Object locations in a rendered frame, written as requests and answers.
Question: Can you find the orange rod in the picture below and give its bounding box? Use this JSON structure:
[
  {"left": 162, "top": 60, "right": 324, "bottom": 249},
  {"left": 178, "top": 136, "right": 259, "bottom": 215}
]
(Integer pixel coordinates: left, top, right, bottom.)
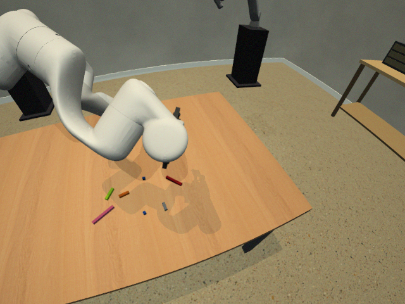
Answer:
[{"left": 119, "top": 191, "right": 129, "bottom": 198}]

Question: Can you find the pink rod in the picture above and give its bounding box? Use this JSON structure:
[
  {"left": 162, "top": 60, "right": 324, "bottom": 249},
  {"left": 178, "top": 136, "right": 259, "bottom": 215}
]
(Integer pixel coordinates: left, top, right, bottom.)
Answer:
[{"left": 92, "top": 205, "right": 114, "bottom": 224}]

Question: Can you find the lime green rod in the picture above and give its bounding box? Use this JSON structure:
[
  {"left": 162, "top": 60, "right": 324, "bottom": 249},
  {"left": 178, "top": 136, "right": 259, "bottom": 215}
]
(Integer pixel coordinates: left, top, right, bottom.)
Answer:
[{"left": 105, "top": 188, "right": 114, "bottom": 200}]

